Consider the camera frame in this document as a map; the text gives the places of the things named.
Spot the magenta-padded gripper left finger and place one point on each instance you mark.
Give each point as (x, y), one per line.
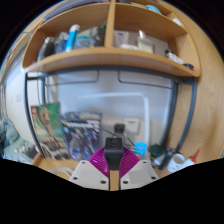
(86, 173)

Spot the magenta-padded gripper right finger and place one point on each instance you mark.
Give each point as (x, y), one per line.
(140, 173)

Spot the black charger block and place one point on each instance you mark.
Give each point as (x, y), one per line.
(113, 153)

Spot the light blue tall box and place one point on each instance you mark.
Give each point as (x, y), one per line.
(140, 148)

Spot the green round container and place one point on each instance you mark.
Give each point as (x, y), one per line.
(156, 150)

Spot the blue robot model kit box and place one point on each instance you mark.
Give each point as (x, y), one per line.
(81, 136)

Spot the white mug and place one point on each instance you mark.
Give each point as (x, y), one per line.
(176, 162)

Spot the clear bottle with black cap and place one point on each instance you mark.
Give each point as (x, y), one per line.
(120, 131)

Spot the white box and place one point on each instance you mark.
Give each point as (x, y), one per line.
(132, 125)

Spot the white desk lamp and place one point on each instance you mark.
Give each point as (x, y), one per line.
(146, 116)

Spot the green toy figure box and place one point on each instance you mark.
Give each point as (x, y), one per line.
(46, 130)

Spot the bed with grey-green bedding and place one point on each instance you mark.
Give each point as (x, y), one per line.
(10, 140)

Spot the wooden shelf unit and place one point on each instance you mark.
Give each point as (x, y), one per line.
(110, 56)

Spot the dark metal desk frame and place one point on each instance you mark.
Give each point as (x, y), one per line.
(191, 106)

